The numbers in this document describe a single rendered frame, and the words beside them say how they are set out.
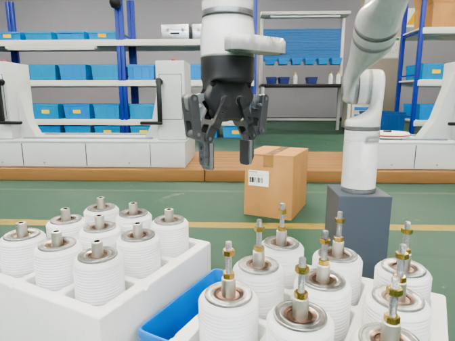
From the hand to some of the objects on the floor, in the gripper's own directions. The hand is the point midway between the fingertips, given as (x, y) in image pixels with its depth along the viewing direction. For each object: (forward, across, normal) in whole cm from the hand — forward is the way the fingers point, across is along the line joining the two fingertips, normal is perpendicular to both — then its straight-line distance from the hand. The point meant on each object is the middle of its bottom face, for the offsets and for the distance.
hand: (227, 157), depth 54 cm
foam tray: (+47, +7, -43) cm, 64 cm away
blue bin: (+47, -8, -20) cm, 52 cm away
